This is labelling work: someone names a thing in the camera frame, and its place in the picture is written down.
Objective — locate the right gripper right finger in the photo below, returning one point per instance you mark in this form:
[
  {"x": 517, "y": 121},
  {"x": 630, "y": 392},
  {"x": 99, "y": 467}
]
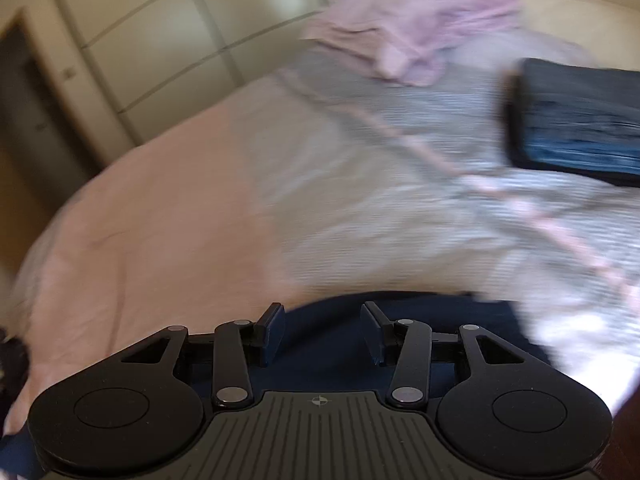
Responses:
[{"x": 374, "y": 327}]

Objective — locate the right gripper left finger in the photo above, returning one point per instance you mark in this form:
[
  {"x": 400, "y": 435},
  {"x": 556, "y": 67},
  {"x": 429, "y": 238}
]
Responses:
[{"x": 268, "y": 333}]

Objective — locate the navy blue garment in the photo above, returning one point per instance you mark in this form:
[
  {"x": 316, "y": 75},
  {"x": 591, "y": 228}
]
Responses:
[{"x": 323, "y": 349}]

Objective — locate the grey herringbone blanket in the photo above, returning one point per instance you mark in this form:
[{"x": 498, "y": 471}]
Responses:
[{"x": 371, "y": 186}]

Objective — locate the pink quilted bedspread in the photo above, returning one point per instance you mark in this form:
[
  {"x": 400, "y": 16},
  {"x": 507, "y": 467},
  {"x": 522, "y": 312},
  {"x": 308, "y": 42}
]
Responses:
[{"x": 173, "y": 233}]

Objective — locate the stack of folded jeans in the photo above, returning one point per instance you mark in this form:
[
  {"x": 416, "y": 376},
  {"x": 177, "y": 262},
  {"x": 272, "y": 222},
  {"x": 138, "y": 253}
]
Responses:
[{"x": 576, "y": 120}]

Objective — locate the folded lilac blanket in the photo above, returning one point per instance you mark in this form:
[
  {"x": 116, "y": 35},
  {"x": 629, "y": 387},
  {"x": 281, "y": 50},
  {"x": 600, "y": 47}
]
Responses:
[{"x": 405, "y": 41}]

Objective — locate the cream glossy wardrobe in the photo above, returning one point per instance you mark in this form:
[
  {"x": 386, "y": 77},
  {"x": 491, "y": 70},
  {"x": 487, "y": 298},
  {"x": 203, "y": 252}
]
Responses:
[{"x": 154, "y": 63}]

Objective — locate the cream padded headboard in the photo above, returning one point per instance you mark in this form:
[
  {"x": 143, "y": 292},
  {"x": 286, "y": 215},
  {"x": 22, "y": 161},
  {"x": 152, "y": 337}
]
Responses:
[{"x": 608, "y": 31}]

